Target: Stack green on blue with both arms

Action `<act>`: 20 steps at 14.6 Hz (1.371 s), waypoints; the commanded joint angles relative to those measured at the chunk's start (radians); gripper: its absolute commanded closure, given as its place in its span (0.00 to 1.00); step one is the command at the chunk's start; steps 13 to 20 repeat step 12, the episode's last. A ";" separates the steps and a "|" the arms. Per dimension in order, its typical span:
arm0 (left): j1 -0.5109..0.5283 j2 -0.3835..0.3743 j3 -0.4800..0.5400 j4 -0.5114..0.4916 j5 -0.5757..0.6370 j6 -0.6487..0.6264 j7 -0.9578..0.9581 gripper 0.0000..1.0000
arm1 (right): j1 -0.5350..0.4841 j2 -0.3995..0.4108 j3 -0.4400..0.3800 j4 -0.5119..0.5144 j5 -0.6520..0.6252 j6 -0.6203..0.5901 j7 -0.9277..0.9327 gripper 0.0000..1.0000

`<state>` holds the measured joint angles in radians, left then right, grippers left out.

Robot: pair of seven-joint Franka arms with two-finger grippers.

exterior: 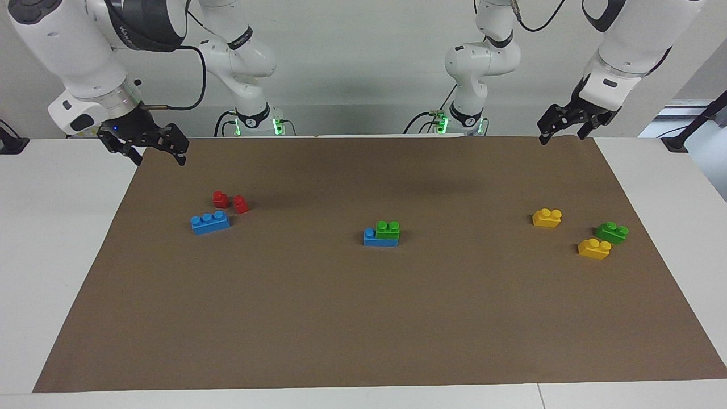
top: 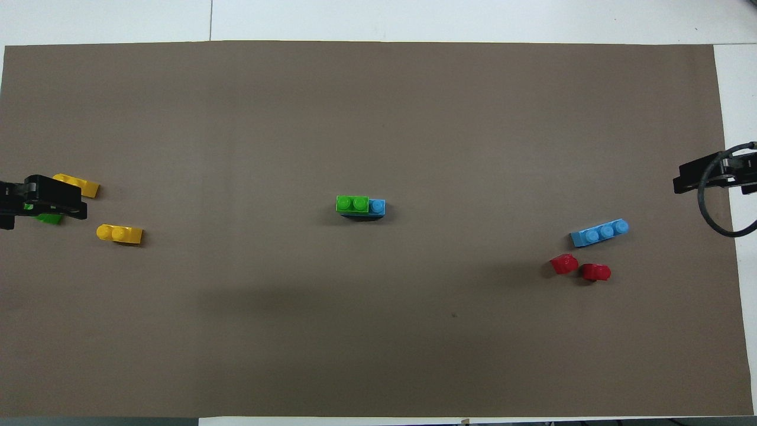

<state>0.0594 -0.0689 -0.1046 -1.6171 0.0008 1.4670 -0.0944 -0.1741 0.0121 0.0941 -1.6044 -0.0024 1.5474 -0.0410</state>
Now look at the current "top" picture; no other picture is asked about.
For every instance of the red one-stud toy brick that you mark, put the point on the red one-stud toy brick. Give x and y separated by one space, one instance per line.
596 273
565 264

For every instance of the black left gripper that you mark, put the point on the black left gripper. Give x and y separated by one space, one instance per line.
12 194

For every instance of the green two-stud toy brick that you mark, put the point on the green two-stud toy brick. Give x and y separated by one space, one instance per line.
352 204
50 219

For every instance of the brown paper mat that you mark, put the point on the brown paper mat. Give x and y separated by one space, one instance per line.
378 118

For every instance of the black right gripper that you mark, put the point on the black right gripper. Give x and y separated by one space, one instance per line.
739 164

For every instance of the yellow two-stud toy brick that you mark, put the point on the yellow two-stud toy brick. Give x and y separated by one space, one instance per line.
121 235
89 188

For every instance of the blue three-stud toy brick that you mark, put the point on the blue three-stud toy brick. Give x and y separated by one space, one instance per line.
600 234
378 207

